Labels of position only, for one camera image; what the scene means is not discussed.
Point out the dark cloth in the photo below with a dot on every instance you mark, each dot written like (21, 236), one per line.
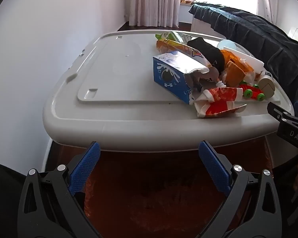
(5, 198)

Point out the white bed frame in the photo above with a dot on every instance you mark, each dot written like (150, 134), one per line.
(201, 26)

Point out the small bottle beige cap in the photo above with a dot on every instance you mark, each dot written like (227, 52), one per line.
(267, 85)

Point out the black sock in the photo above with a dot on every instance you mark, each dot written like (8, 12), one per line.
(208, 52)

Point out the red toy car green wheels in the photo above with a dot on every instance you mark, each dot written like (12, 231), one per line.
(253, 91)

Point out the blue milk carton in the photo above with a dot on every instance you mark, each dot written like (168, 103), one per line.
(168, 76)

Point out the green snack bag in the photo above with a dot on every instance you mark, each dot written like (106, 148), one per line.
(171, 36)

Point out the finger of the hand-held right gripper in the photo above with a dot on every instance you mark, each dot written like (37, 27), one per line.
(277, 110)

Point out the white plastic storage box lid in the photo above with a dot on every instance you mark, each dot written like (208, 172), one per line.
(114, 79)

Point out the light blue plastic lid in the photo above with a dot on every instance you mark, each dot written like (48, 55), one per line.
(226, 45)

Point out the red white crumpled wrapper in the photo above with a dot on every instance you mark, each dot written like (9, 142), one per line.
(221, 96)

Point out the dark blanket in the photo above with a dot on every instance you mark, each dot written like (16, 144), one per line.
(250, 29)

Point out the white foam board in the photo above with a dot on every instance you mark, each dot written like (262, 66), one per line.
(248, 60)

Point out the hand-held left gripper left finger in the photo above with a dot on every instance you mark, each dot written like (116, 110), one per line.
(85, 168)

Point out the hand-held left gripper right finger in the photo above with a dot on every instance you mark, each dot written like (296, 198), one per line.
(213, 168)

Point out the orange packet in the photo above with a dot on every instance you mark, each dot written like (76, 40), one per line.
(234, 72)

